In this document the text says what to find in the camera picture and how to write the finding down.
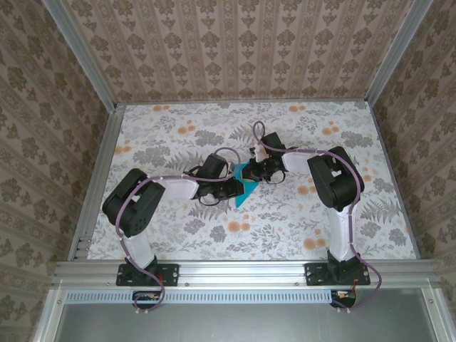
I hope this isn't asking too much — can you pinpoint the grey metal sheet panel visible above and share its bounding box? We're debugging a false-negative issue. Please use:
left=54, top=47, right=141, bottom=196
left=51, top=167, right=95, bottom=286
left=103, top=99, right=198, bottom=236
left=53, top=302, right=435, bottom=342

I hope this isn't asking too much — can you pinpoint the teal paper sheet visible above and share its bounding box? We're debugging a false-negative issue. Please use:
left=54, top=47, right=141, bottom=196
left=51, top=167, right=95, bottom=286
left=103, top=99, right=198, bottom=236
left=233, top=162, right=261, bottom=209

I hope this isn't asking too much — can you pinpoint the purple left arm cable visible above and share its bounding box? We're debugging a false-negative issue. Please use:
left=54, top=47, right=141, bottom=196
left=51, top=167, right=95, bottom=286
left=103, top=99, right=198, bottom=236
left=115, top=147, right=242, bottom=316

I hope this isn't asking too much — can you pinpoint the wide aluminium frame rail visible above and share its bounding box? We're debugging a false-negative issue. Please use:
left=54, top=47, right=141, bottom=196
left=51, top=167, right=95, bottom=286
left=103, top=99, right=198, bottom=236
left=51, top=259, right=441, bottom=288

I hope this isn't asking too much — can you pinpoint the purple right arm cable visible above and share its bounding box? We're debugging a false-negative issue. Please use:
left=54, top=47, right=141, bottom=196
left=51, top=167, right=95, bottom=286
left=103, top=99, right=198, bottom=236
left=252, top=121, right=383, bottom=314

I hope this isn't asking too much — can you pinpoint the floral table cover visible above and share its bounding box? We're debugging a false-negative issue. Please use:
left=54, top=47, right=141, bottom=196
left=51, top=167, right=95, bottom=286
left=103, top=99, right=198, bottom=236
left=87, top=103, right=418, bottom=261

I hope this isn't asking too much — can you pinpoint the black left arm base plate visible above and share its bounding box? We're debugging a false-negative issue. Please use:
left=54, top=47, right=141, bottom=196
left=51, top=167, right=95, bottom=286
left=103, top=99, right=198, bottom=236
left=116, top=262, right=180, bottom=287

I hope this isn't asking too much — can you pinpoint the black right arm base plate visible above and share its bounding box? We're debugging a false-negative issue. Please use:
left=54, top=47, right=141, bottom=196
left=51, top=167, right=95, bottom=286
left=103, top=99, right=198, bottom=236
left=305, top=262, right=371, bottom=287

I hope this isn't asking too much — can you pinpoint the aluminium lower frame rail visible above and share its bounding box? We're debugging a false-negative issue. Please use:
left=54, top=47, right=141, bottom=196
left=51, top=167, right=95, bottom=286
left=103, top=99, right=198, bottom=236
left=420, top=286, right=448, bottom=342
left=33, top=286, right=67, bottom=342

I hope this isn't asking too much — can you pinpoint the black electronics board with wires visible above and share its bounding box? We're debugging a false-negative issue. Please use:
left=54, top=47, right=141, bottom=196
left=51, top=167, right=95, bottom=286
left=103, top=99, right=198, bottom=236
left=132, top=290, right=161, bottom=310
left=329, top=284, right=358, bottom=310

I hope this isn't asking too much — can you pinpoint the aluminium table side rail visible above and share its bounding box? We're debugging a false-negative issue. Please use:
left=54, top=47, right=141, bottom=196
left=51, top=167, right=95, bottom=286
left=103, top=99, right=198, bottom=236
left=67, top=103, right=125, bottom=263

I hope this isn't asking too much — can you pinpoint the aluminium frame post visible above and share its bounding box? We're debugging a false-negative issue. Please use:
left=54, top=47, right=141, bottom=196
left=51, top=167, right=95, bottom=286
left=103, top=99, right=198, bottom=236
left=44, top=0, right=119, bottom=110
left=363, top=0, right=430, bottom=104

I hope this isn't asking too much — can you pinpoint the grey slotted cable duct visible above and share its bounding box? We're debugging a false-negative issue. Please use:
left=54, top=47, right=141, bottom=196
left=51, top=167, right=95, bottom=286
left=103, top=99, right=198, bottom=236
left=66, top=290, right=336, bottom=304

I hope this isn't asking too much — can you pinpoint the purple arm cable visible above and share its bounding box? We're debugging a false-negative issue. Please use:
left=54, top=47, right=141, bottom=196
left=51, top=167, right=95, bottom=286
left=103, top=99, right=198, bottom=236
left=252, top=121, right=383, bottom=314
left=115, top=147, right=242, bottom=316

